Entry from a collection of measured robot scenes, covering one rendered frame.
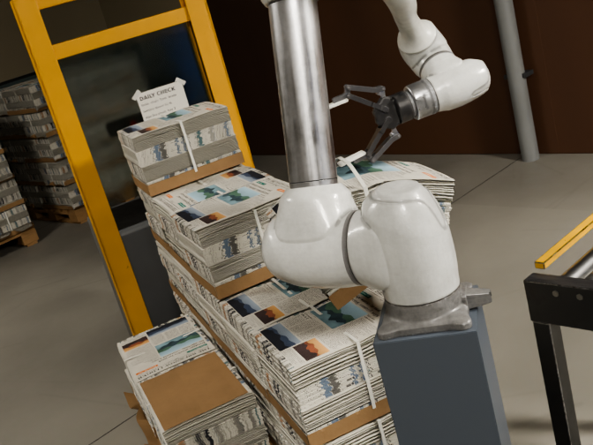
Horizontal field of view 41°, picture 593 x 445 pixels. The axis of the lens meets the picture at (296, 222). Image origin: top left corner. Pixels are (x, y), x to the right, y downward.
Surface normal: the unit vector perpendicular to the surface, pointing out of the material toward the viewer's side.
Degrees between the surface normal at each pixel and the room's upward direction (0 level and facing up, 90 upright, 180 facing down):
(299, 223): 70
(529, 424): 0
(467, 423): 90
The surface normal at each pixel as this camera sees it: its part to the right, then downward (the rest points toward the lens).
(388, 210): -0.48, -0.11
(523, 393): -0.26, -0.92
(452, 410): -0.22, 0.36
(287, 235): -0.63, 0.02
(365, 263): -0.47, 0.41
